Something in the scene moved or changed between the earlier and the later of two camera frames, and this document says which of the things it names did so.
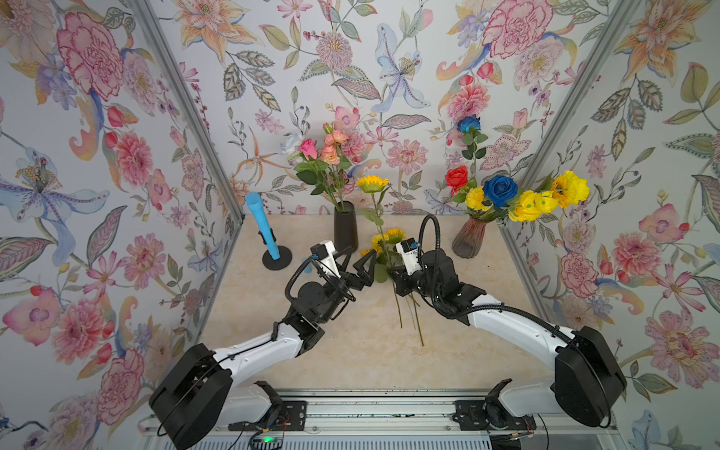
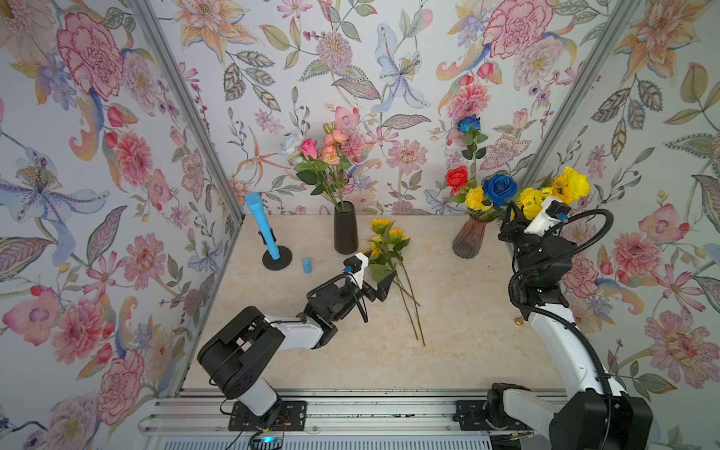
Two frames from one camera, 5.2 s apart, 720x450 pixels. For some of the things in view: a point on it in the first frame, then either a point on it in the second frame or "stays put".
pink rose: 309,148 stays put
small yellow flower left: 474,199 stays put
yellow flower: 532,205 stays put
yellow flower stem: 371,183 → 382,227
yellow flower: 567,188 stays put
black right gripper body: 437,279 → 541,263
